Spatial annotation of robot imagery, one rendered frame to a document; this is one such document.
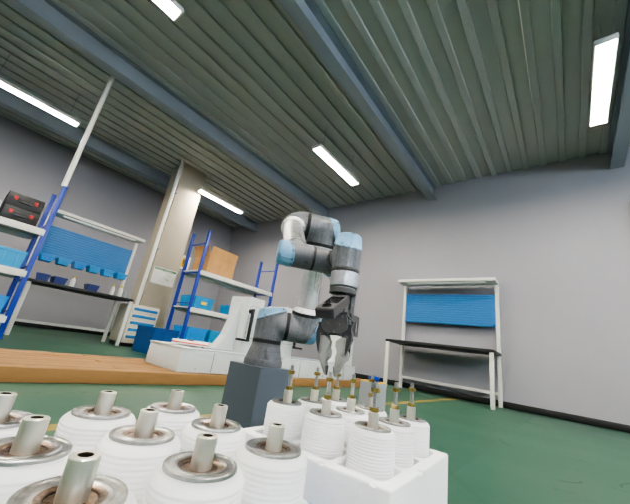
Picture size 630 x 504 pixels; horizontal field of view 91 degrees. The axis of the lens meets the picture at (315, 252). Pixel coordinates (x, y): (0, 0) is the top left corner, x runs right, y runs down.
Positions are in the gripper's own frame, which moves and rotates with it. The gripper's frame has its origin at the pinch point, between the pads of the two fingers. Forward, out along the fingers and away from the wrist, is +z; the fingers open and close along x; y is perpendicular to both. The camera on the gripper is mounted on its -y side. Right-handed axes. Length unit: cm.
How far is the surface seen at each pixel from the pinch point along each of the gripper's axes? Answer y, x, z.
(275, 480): -34.5, -9.7, 11.5
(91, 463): -54, -5, 7
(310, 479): -7.4, -1.9, 20.0
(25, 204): 64, 452, -121
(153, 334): 234, 382, 7
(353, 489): -8.8, -11.2, 18.6
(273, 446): -31.9, -7.2, 9.0
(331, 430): -2.7, -3.2, 11.8
